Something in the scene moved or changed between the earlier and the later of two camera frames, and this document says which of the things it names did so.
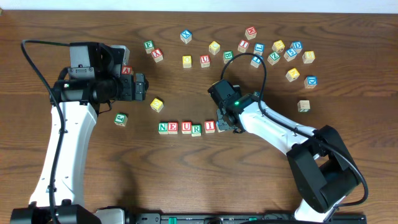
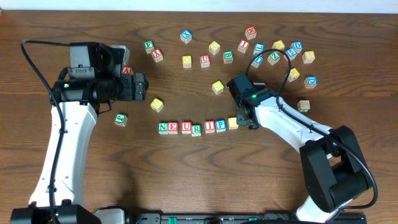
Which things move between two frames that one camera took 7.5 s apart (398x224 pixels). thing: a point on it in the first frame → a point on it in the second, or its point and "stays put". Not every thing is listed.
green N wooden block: (163, 128) stays put
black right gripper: (224, 119) → (244, 116)
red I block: (209, 126) stays put
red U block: (186, 127) stays put
